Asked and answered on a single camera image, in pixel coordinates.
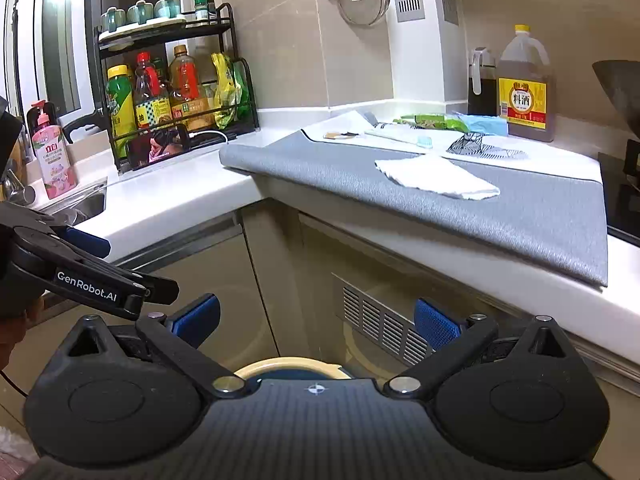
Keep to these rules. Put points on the black smartphone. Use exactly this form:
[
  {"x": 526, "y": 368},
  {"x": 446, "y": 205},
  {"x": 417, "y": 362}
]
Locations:
[{"x": 155, "y": 147}]

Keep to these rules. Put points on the green cap spice jar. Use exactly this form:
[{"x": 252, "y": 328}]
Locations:
[{"x": 201, "y": 7}]

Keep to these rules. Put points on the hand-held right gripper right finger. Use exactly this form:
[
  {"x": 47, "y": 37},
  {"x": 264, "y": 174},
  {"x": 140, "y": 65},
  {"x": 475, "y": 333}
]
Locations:
[{"x": 435, "y": 322}]

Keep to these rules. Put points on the beige rimmed waste bin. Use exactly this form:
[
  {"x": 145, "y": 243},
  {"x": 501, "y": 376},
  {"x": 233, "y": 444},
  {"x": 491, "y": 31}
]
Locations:
[{"x": 280, "y": 361}]

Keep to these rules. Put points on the brown liquid jug yellow label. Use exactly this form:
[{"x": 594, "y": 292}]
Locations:
[{"x": 525, "y": 105}]

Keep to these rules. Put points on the steel sink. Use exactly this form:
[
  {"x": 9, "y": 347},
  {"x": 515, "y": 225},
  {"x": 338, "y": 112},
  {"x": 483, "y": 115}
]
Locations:
[{"x": 85, "y": 205}]

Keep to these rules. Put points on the teal ceramic cup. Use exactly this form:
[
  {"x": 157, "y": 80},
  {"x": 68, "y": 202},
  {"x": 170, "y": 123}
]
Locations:
[
  {"x": 166, "y": 6},
  {"x": 139, "y": 11},
  {"x": 112, "y": 19}
]

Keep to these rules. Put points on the dark sauce bottle white lid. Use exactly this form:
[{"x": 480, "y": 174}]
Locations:
[{"x": 482, "y": 95}]

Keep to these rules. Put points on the window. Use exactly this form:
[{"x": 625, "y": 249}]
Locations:
[{"x": 60, "y": 35}]

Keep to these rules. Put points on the white toothbrush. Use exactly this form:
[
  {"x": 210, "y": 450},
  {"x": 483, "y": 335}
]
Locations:
[{"x": 395, "y": 135}]

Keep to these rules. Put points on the pink dish soap bottle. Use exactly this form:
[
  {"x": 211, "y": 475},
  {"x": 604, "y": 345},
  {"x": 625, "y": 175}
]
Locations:
[{"x": 52, "y": 160}]

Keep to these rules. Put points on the beige base cabinet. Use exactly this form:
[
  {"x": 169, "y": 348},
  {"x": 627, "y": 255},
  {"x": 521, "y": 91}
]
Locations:
[{"x": 300, "y": 270}]

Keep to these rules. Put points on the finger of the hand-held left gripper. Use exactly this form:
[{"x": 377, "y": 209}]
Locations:
[
  {"x": 90, "y": 244},
  {"x": 100, "y": 285}
]

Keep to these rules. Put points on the green bottle yellow cap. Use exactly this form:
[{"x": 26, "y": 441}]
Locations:
[{"x": 120, "y": 105}]

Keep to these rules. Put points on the red cap sauce bottle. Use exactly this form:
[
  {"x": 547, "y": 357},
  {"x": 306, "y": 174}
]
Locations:
[{"x": 147, "y": 95}]

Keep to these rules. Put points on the white tissue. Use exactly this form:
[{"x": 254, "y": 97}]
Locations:
[{"x": 435, "y": 177}]

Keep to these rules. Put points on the grey and white counter mat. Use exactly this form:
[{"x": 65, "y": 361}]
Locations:
[{"x": 500, "y": 210}]

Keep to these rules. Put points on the dark spice jar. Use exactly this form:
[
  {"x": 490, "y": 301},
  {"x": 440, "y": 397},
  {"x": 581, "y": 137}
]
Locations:
[{"x": 212, "y": 7}]

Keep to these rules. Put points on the black glass cooktop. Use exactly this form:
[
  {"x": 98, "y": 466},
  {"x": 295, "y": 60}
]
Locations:
[{"x": 620, "y": 200}]

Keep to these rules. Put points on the orange label bottle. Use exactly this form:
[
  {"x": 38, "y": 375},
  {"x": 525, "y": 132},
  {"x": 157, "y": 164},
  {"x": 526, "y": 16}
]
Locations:
[{"x": 184, "y": 80}]

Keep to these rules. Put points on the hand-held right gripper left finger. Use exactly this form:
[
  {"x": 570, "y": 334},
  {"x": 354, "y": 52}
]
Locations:
[{"x": 197, "y": 317}]

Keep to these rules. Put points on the cream tray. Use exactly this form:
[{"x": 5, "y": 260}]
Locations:
[{"x": 145, "y": 27}]

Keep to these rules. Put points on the green plastic packet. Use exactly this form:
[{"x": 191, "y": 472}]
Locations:
[{"x": 435, "y": 121}]

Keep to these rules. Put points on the blue rubber glove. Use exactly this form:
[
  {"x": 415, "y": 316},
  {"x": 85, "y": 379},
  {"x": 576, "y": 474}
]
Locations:
[{"x": 487, "y": 125}]

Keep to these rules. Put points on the black spice rack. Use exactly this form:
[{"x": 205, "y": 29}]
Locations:
[{"x": 150, "y": 35}]

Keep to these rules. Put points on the black wok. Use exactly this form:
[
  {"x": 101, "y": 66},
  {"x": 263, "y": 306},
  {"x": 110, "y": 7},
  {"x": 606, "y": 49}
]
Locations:
[{"x": 620, "y": 95}]

